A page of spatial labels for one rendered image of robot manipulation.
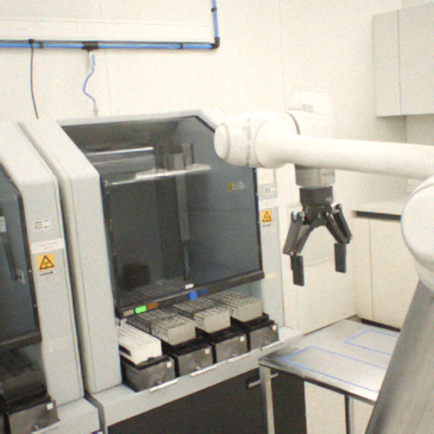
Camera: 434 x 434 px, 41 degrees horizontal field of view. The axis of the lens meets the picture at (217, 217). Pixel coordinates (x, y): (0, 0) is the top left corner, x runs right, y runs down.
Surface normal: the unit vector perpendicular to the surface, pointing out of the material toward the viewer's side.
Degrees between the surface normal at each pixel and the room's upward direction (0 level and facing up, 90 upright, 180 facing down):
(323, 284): 90
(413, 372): 98
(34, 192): 90
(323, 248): 90
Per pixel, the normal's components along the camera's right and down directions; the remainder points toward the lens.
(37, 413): 0.58, 0.09
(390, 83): -0.81, 0.16
